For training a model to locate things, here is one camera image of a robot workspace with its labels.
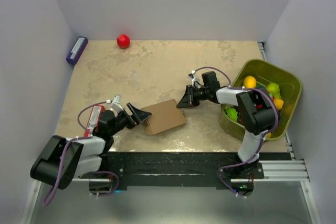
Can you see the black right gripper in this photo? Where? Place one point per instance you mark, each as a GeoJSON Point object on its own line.
{"type": "Point", "coordinates": [189, 99]}

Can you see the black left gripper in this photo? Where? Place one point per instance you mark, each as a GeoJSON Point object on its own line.
{"type": "Point", "coordinates": [140, 116]}

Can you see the brown cardboard box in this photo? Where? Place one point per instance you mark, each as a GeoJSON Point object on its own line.
{"type": "Point", "coordinates": [165, 116]}

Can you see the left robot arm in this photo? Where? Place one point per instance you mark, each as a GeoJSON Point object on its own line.
{"type": "Point", "coordinates": [64, 159]}

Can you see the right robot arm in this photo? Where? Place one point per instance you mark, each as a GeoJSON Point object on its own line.
{"type": "Point", "coordinates": [256, 110]}

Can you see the purple rectangular box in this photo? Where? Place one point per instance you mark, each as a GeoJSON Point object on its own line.
{"type": "Point", "coordinates": [77, 50]}

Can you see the red rectangular packet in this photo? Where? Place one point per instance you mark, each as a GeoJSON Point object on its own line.
{"type": "Point", "coordinates": [93, 119]}

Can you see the bright green toy vegetable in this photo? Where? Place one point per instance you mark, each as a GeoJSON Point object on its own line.
{"type": "Point", "coordinates": [232, 113]}

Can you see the orange toy fruit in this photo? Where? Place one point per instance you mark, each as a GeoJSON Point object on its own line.
{"type": "Point", "coordinates": [249, 82]}

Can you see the red apple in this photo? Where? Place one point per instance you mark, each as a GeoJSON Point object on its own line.
{"type": "Point", "coordinates": [123, 41]}

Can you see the green toy pear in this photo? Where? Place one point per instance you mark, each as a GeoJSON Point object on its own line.
{"type": "Point", "coordinates": [274, 89]}

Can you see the yellow toy lemon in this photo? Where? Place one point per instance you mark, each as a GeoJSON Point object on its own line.
{"type": "Point", "coordinates": [279, 103]}

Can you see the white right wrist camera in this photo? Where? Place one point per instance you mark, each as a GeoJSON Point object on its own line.
{"type": "Point", "coordinates": [194, 79]}

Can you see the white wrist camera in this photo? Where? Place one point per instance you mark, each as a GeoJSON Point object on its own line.
{"type": "Point", "coordinates": [116, 106]}
{"type": "Point", "coordinates": [194, 79]}

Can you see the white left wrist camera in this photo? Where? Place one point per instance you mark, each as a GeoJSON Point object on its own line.
{"type": "Point", "coordinates": [116, 106]}

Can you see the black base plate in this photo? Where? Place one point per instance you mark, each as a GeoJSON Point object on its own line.
{"type": "Point", "coordinates": [121, 170]}

